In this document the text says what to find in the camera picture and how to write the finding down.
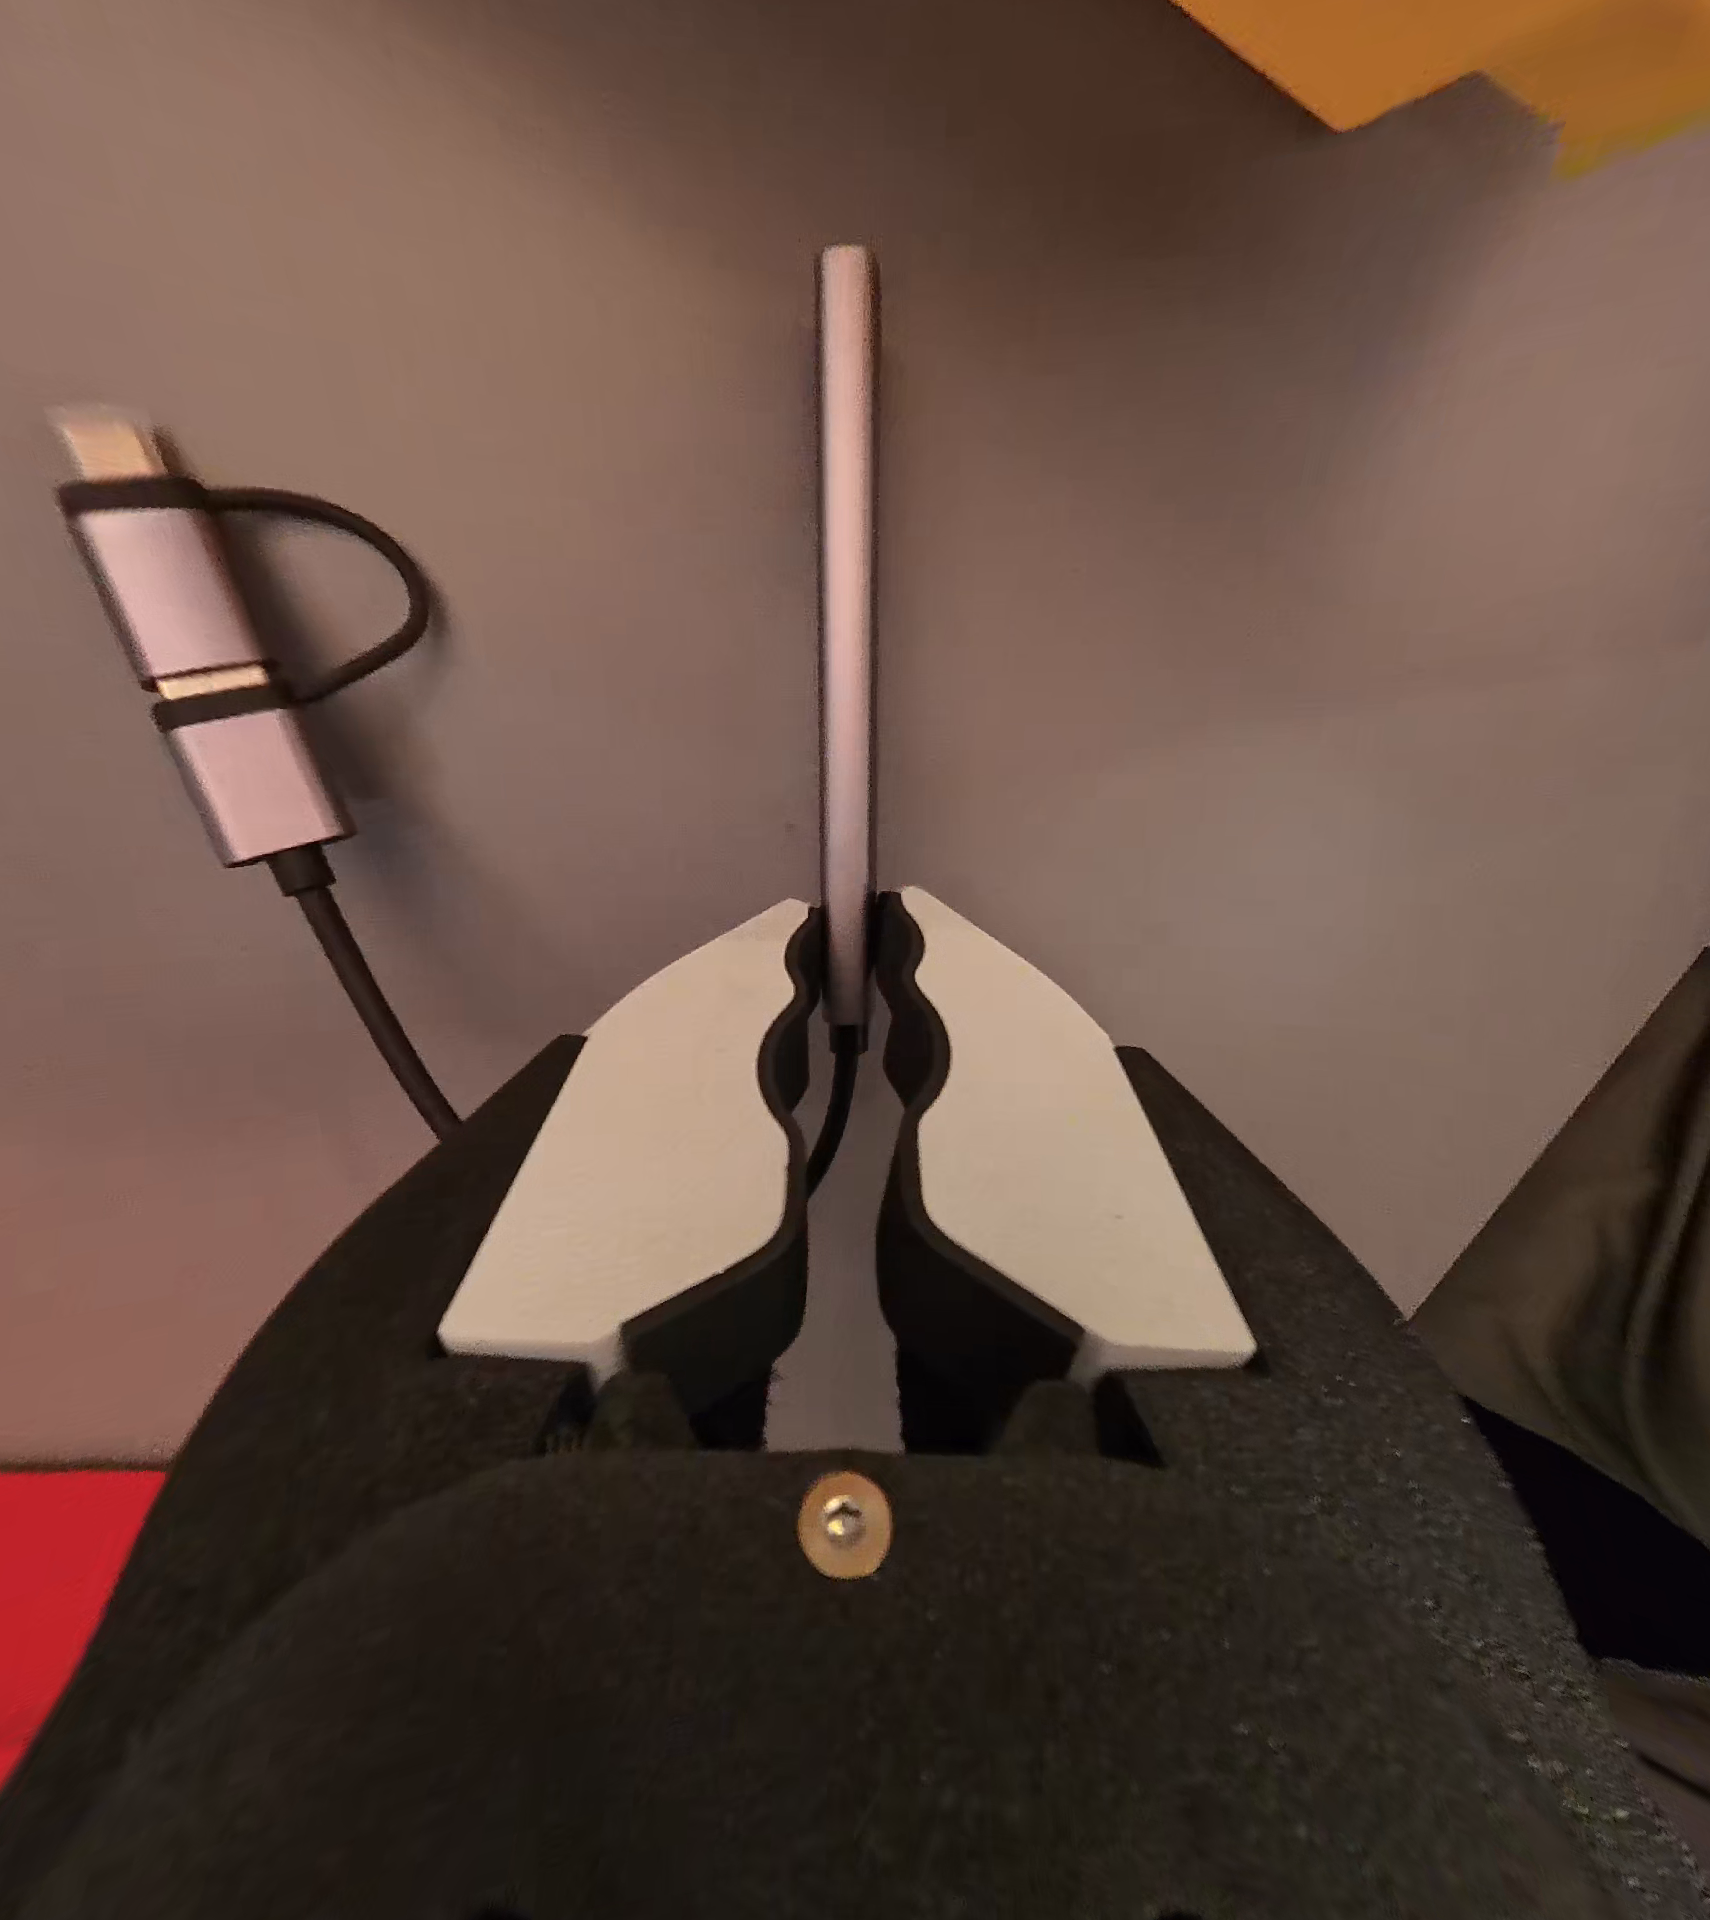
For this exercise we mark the person's olive clothing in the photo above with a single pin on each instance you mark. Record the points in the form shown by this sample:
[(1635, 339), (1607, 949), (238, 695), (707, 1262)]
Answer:
[(1665, 1274)]

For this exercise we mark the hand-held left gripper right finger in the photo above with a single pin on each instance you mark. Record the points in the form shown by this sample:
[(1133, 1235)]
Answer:
[(1065, 1185)]

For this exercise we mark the red storage bin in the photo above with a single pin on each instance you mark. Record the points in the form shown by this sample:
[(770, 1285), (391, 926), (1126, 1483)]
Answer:
[(1, 1604)]

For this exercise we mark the yellow storage bin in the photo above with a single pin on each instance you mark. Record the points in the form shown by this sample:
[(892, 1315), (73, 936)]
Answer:
[(1545, 60)]

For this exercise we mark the dark grey usb hub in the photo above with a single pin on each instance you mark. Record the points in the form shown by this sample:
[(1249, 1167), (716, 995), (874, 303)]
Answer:
[(849, 600)]

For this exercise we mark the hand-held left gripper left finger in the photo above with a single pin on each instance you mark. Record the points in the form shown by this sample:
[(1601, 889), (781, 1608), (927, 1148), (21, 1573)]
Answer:
[(631, 1185)]

